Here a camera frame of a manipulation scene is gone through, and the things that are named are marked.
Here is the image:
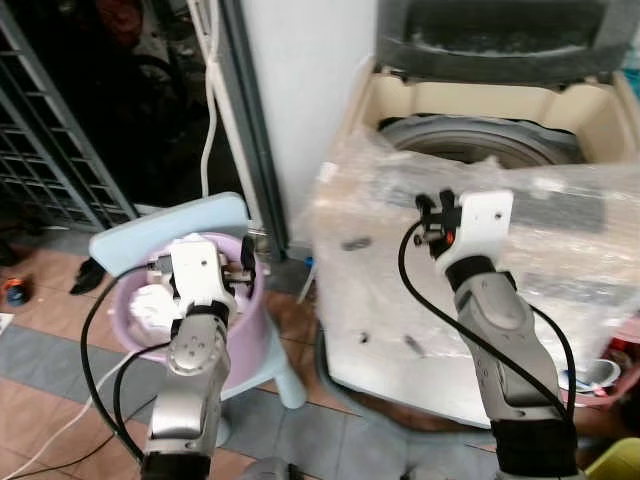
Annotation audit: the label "white clothes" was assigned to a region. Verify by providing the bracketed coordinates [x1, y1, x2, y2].
[133, 235, 253, 333]

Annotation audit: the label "beige top-load washing machine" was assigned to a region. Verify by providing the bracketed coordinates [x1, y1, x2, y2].
[308, 0, 640, 426]

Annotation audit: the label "grey washing machine lid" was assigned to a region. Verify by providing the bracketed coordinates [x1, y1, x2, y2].
[374, 0, 640, 89]

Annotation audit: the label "purple plastic basin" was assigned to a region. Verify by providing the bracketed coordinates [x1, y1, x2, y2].
[108, 232, 270, 393]

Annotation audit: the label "grey washer drum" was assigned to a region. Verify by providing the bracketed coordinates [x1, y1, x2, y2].
[378, 114, 589, 173]

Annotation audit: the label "light blue plastic stool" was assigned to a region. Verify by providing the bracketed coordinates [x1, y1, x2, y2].
[88, 192, 309, 448]

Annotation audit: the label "clear plastic washer cover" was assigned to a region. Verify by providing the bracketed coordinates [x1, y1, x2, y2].
[308, 128, 640, 406]

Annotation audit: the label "black shoe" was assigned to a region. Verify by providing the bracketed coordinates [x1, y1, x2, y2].
[68, 257, 108, 297]

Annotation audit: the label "white bowl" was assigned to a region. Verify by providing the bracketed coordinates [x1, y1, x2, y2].
[572, 359, 623, 397]

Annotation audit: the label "small orange black object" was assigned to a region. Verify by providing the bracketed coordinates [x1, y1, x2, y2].
[0, 277, 32, 308]

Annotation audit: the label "grey metal grid gate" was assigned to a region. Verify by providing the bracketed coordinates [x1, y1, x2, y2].
[0, 8, 138, 233]

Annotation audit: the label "red plastic basin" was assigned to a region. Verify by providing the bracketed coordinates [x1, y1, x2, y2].
[556, 338, 640, 409]

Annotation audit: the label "yellow green plastic bin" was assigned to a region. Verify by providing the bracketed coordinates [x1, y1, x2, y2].
[584, 437, 640, 480]

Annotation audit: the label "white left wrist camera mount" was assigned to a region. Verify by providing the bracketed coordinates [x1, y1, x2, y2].
[163, 238, 241, 313]

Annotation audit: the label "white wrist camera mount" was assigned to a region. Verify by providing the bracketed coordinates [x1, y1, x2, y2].
[438, 190, 515, 273]
[163, 238, 241, 313]

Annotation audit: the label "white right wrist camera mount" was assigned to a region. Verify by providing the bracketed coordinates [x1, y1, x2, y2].
[438, 190, 515, 273]

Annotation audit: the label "grey door frame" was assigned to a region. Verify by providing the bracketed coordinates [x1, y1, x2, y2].
[212, 0, 293, 263]

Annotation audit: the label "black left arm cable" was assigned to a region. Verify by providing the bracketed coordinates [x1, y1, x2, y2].
[80, 290, 183, 463]

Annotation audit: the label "white hanging hose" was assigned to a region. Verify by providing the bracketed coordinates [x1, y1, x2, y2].
[190, 0, 223, 198]

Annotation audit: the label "white floor cable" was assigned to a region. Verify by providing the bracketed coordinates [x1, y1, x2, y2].
[0, 348, 143, 473]

